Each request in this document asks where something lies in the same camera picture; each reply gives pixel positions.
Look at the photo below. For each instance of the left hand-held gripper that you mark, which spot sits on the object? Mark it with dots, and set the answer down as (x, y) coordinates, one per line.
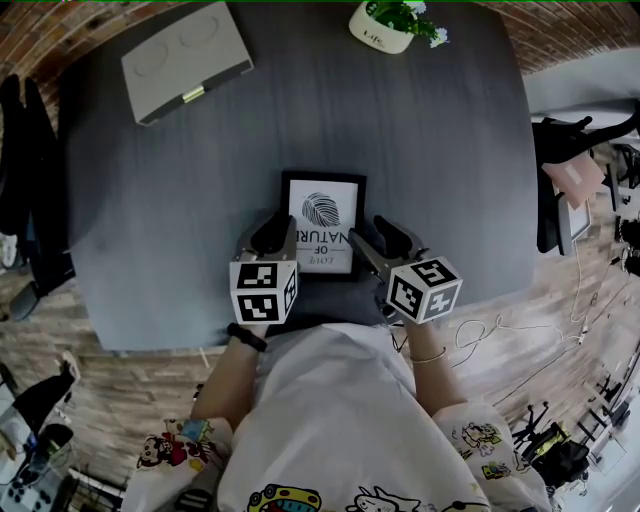
(260, 295)

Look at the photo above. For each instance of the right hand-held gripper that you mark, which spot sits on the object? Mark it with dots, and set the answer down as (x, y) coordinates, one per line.
(425, 290)

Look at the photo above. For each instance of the black framed nature print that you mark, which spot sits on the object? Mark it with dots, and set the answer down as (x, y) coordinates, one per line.
(325, 200)

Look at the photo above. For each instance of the person's right forearm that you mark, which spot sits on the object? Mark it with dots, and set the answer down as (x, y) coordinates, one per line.
(435, 385)

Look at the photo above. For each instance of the person's left forearm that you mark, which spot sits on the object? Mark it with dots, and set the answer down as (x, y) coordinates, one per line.
(225, 380)

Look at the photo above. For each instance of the black wristband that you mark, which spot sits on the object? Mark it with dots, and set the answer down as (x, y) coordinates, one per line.
(247, 340)

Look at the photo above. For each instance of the black grey office chair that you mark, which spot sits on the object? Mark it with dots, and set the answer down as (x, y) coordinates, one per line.
(547, 220)

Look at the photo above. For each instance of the person's white cartoon shirt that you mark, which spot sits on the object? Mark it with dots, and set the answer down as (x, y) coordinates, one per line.
(340, 410)

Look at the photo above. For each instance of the grey box with gold clasp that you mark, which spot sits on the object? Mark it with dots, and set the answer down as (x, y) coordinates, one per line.
(185, 60)

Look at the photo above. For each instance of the pink cushion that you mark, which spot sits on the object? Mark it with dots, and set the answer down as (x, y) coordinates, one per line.
(575, 180)

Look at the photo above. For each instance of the white pot with flowers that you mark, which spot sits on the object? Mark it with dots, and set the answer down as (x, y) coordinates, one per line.
(380, 37)

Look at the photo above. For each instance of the white power strip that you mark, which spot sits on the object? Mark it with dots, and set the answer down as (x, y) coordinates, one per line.
(583, 335)

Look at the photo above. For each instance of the black mesh office chair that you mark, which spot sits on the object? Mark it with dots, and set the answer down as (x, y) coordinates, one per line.
(30, 200)

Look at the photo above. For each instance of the black and yellow chair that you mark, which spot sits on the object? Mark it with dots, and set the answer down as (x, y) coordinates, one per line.
(555, 450)

